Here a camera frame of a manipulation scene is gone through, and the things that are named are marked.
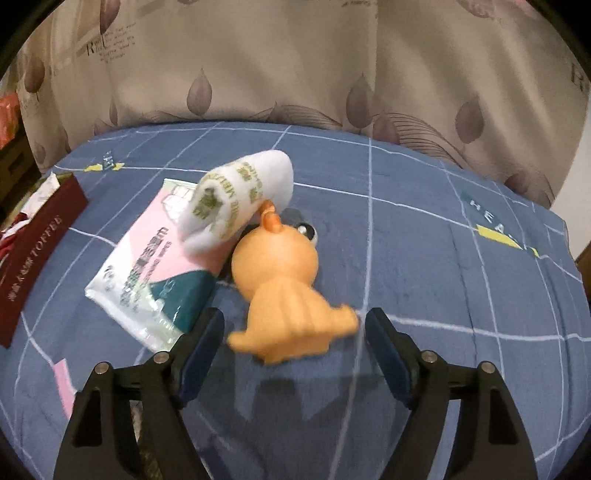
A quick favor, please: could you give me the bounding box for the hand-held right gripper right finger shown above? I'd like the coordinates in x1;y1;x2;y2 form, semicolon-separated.
365;307;539;480

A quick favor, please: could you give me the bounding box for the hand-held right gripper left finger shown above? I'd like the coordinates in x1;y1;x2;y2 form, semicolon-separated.
53;307;226;480

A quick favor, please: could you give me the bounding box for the pink green wipes packet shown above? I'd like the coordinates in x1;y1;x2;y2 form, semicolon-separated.
84;178;232;354

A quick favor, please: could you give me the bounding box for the orange duck toy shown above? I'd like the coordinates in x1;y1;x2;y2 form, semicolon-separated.
226;199;360;365

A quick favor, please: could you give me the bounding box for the white sock with green print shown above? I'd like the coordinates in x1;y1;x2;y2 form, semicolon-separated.
178;150;296;254

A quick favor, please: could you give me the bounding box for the pink paper piece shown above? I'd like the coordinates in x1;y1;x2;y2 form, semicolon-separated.
52;359;78;418

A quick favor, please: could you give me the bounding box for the blue checked bedsheet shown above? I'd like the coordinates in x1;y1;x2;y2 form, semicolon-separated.
0;121;591;480

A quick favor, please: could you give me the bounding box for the red gold tin box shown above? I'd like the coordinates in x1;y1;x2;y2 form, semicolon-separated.
0;174;88;349

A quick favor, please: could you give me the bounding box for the beige leaf print curtain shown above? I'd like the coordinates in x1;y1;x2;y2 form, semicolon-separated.
18;0;591;208

